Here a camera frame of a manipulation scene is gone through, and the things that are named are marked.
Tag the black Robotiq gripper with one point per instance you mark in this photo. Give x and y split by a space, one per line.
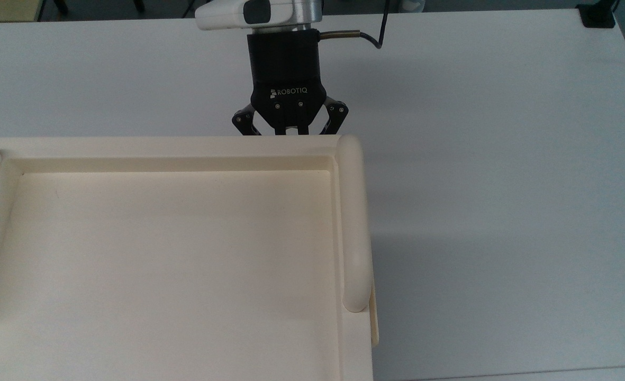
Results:
286 69

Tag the black table clamp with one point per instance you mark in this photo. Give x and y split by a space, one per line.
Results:
598 16

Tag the yellow wooden furniture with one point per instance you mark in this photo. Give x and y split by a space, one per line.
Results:
5 9

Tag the black chair leg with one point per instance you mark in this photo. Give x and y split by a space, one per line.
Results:
61 5
139 5

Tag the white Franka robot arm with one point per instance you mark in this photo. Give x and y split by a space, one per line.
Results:
248 13

